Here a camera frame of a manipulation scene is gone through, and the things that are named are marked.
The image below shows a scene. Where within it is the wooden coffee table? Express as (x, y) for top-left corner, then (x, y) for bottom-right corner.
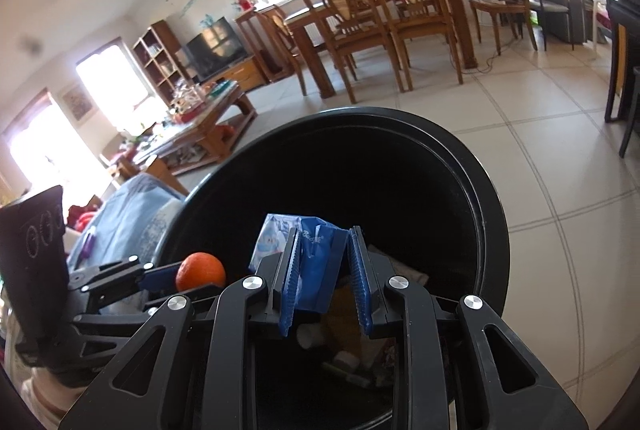
(112, 83), (258, 176)

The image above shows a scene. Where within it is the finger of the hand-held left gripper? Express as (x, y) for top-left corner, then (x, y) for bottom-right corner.
(67, 255), (182, 310)

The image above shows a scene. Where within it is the black trash bin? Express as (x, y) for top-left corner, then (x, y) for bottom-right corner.
(157, 106), (511, 430)

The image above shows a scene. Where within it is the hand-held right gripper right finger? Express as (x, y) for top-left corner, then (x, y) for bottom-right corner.
(348, 225), (588, 430)

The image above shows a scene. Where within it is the dark wooden chair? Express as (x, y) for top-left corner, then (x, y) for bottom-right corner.
(604, 0), (640, 158)

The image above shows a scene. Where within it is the wooden bookshelf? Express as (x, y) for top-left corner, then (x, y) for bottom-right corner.
(132, 21), (193, 108)

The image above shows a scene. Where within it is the small framed wall picture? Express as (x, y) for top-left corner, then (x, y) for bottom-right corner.
(62, 85), (93, 121)

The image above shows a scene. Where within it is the wooden dining table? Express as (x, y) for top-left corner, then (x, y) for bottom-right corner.
(285, 0), (476, 98)

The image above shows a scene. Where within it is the yellow snack bag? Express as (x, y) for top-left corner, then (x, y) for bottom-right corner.
(322, 287), (363, 356)

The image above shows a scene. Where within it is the black television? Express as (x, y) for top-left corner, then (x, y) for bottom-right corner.
(185, 16), (249, 81)

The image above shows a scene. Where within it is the orange tangerine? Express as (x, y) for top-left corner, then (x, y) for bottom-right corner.
(176, 253), (227, 292)

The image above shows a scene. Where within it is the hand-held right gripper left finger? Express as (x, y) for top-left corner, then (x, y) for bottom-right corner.
(59, 230), (303, 430)

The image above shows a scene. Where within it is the wooden television stand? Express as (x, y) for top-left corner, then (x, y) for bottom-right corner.
(200, 58), (266, 94)

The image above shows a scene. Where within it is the bright balcony door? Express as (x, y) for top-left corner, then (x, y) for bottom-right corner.
(75, 38), (151, 131)

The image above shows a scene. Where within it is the floor cable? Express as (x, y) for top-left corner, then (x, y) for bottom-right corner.
(465, 35), (521, 74)

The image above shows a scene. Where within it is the blue tablecloth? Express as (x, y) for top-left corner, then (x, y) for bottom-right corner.
(67, 175), (186, 311)

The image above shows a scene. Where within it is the tall wooden stand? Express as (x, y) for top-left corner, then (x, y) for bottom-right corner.
(235, 5), (296, 84)

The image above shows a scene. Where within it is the person's left forearm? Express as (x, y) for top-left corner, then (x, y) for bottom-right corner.
(20, 362), (76, 428)

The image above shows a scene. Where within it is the dark armchair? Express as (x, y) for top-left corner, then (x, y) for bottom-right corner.
(530, 0), (596, 51)

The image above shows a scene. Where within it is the blue tissue pack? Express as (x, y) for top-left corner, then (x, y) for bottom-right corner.
(248, 213), (351, 313)

